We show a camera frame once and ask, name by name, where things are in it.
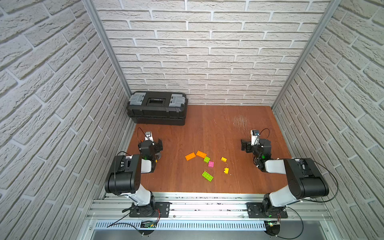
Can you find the orange lego brick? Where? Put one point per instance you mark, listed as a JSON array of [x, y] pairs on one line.
[[190, 156], [201, 154]]

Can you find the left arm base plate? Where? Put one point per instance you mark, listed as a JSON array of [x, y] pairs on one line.
[[160, 209]]

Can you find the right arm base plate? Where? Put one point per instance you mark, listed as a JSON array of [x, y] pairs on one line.
[[261, 210]]

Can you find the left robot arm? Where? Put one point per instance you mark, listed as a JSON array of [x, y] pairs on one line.
[[124, 179]]

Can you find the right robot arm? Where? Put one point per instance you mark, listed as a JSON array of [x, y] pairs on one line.
[[303, 177]]

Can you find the small green lego brick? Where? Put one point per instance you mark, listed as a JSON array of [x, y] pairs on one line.
[[206, 159]]

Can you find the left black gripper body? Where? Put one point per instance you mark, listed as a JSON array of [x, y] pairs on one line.
[[156, 145]]

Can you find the black plastic toolbox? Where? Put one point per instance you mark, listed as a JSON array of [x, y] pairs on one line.
[[158, 108]]

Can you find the long green lego brick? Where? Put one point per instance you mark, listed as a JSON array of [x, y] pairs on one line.
[[207, 176]]

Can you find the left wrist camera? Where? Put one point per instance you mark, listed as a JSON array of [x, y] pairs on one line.
[[149, 136]]

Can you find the pink lego brick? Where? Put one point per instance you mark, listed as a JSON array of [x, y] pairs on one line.
[[211, 164]]

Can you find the aluminium rail frame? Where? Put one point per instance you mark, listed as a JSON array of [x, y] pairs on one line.
[[206, 212]]

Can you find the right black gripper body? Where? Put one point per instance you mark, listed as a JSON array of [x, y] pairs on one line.
[[251, 149]]

